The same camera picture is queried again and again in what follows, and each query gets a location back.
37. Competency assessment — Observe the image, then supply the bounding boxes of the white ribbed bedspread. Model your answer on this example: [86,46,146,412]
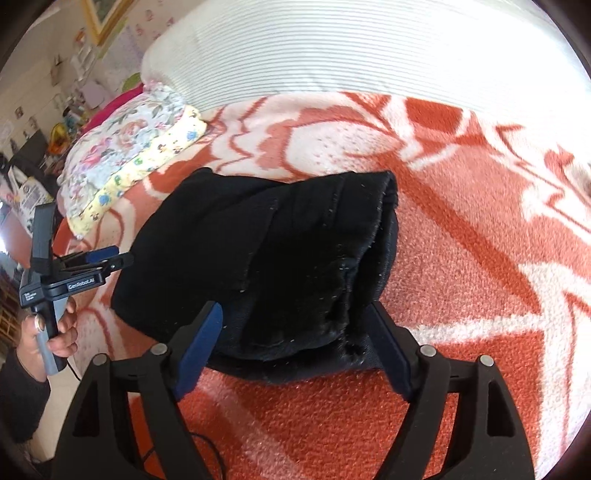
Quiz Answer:
[141,0,588,123]

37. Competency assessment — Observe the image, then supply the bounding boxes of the person's left hand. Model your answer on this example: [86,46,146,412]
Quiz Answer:
[19,298,80,366]

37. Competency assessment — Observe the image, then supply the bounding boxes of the black cable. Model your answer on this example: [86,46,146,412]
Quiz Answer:
[137,431,228,480]

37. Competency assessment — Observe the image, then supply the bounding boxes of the orange and white blanket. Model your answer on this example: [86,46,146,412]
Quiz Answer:
[46,90,591,480]

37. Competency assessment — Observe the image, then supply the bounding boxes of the floral pillow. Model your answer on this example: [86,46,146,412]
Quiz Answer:
[58,80,208,238]

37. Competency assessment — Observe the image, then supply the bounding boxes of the black pants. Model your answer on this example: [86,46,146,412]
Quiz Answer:
[111,168,400,386]

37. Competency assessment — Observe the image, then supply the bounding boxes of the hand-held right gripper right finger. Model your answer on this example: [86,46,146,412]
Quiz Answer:
[364,302,536,480]

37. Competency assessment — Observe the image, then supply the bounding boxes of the pink cloth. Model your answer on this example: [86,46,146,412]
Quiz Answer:
[81,83,149,136]

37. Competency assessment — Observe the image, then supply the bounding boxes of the wooden picture frame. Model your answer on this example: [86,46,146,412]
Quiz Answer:
[79,0,140,48]

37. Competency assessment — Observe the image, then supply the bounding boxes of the person's left forearm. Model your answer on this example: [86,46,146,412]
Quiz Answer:
[0,323,52,445]

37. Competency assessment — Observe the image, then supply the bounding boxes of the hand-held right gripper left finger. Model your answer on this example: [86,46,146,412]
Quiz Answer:
[55,301,225,480]

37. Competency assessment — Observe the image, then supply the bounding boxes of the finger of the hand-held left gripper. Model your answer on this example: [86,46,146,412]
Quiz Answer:
[59,246,120,265]
[62,253,135,278]

